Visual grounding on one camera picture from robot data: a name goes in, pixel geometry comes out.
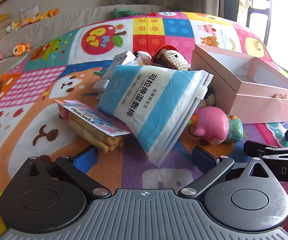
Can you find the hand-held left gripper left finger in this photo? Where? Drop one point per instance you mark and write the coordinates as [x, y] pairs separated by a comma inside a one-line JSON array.
[[80, 161]]

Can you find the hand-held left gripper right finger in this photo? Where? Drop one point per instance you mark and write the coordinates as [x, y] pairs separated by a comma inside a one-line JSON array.
[[204, 158]]

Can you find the teal egg-shaped toy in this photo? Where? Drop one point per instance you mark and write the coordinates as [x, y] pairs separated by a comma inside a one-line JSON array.
[[234, 130]]

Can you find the biscuit stick snack pack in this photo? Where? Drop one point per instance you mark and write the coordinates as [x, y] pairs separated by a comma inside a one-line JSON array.
[[94, 130]]

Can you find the pink whale toy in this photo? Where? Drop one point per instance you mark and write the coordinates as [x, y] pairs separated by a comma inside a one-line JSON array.
[[211, 125]]

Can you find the small orange toy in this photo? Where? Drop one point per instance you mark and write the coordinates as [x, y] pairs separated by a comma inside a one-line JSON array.
[[194, 120]]

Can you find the pink cardboard box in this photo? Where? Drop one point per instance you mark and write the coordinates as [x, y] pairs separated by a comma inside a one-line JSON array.
[[259, 107]]

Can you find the small speckled crocheted toy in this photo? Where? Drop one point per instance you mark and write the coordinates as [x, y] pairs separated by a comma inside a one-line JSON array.
[[208, 100]]

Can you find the blue white cotton pad pouch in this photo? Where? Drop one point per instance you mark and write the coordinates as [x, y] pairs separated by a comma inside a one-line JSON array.
[[144, 120]]

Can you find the white charger plug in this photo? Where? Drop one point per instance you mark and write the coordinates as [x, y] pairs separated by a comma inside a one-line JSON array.
[[101, 83]]

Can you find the brown crocheted doll red hat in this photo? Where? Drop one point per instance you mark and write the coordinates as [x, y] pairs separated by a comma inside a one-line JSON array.
[[169, 57]]

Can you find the grey ribbed adapter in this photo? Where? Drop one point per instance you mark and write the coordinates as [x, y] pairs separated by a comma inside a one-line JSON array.
[[121, 58]]

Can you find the colourful printed play mat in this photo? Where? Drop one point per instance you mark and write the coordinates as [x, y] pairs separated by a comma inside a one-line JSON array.
[[34, 92]]

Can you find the black metal rack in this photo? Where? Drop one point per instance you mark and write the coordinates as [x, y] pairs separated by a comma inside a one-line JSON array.
[[266, 17]]

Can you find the orange fish plush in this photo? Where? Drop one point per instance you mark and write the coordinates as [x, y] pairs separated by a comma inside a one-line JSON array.
[[20, 49]]

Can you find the beige sofa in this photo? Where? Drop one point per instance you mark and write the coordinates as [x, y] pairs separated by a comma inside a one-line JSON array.
[[59, 27]]

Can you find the small white yellow plush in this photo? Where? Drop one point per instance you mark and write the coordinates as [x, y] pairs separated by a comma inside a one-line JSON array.
[[11, 27]]

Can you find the orange plush toy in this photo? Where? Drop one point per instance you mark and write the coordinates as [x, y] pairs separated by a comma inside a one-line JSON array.
[[50, 13]]

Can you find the green plush toy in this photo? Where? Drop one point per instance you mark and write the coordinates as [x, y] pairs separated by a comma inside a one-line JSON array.
[[126, 12]]

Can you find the white paper card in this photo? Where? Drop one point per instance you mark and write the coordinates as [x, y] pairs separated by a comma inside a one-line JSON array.
[[29, 10]]

